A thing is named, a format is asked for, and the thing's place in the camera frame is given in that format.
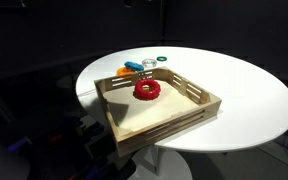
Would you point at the light wooden slatted box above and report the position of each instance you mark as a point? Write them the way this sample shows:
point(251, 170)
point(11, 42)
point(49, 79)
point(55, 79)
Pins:
point(170, 106)

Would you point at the white table pedestal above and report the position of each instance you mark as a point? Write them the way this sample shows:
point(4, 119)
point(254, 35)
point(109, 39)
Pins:
point(157, 163)

